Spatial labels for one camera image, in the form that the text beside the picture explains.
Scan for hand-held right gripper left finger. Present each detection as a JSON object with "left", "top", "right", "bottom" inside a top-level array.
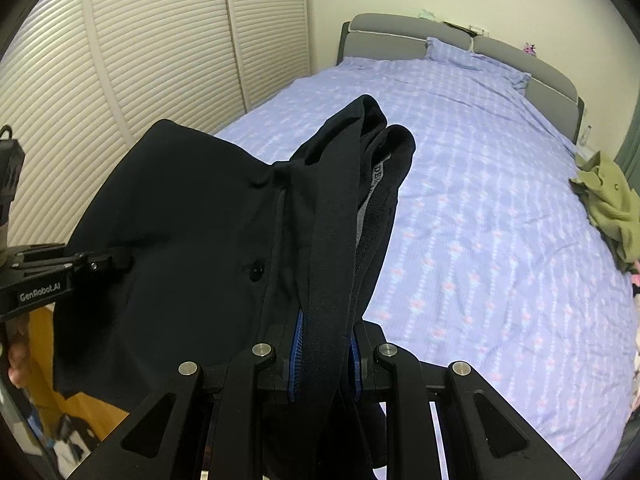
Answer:
[{"left": 67, "top": 310, "right": 306, "bottom": 480}]

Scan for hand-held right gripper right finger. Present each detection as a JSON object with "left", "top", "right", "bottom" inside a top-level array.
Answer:
[{"left": 347, "top": 322, "right": 583, "bottom": 480}]

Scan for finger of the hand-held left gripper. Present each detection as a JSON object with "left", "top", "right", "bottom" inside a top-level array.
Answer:
[{"left": 65, "top": 246, "right": 133, "bottom": 276}]

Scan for black pants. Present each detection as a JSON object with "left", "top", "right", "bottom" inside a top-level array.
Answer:
[{"left": 52, "top": 94, "right": 418, "bottom": 480}]

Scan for person's left hand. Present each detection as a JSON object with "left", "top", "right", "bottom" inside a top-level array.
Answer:
[{"left": 7, "top": 317, "right": 33, "bottom": 391}]

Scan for purple floral bed sheet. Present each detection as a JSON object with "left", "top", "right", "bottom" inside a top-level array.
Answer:
[{"left": 212, "top": 55, "right": 640, "bottom": 441}]

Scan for white louvered wardrobe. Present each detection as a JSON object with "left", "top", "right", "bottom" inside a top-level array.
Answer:
[{"left": 0, "top": 0, "right": 311, "bottom": 246}]

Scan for olive green garment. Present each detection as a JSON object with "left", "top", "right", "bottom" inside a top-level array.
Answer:
[{"left": 570, "top": 151, "right": 640, "bottom": 273}]

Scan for grey padded headboard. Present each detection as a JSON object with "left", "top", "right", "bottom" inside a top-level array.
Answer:
[{"left": 340, "top": 12, "right": 586, "bottom": 143}]

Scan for purple floral pillow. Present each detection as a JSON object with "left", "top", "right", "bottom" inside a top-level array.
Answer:
[{"left": 425, "top": 36, "right": 532, "bottom": 92}]

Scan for green curtain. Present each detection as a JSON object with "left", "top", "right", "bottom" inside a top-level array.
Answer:
[{"left": 614, "top": 110, "right": 640, "bottom": 191}]

